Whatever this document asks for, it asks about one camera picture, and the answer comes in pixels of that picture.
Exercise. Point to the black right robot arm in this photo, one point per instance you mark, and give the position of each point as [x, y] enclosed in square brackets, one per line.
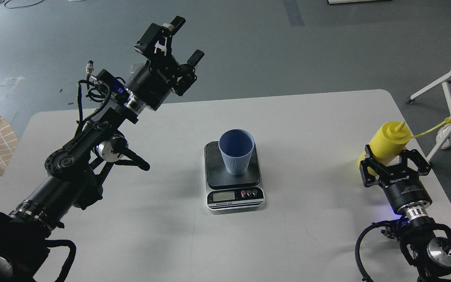
[424, 243]

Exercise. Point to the blue ribbed plastic cup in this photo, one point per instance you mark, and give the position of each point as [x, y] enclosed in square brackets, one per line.
[236, 147]

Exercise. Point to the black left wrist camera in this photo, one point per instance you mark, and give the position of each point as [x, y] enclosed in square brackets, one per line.
[101, 85]

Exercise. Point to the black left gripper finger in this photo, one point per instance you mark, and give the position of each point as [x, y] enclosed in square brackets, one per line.
[157, 39]
[188, 69]

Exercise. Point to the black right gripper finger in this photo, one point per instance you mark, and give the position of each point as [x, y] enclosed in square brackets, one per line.
[423, 166]
[370, 162]

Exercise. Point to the silver black digital kitchen scale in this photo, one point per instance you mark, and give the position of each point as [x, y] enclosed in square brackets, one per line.
[231, 193]

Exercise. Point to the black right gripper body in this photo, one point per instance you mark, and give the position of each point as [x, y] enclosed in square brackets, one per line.
[402, 188]

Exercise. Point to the yellow squeeze bottle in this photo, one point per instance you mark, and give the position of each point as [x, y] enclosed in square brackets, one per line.
[393, 137]

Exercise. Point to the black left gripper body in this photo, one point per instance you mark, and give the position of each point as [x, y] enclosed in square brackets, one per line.
[151, 84]

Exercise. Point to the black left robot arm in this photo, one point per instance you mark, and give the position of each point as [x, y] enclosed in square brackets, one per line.
[77, 171]

